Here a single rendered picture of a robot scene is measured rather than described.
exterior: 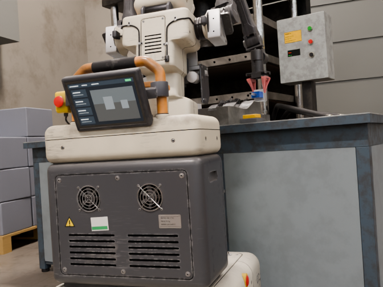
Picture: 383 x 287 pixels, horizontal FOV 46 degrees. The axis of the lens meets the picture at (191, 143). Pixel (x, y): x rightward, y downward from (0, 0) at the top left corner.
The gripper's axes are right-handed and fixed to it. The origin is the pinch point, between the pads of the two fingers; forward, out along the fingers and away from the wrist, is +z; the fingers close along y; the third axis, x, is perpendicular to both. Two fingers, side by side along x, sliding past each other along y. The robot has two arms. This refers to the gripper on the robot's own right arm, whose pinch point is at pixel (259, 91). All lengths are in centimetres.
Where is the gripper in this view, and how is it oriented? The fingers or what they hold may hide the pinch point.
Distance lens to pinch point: 217.0
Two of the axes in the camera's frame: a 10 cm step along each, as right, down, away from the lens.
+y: -8.4, 0.6, 5.3
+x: -5.3, 0.3, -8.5
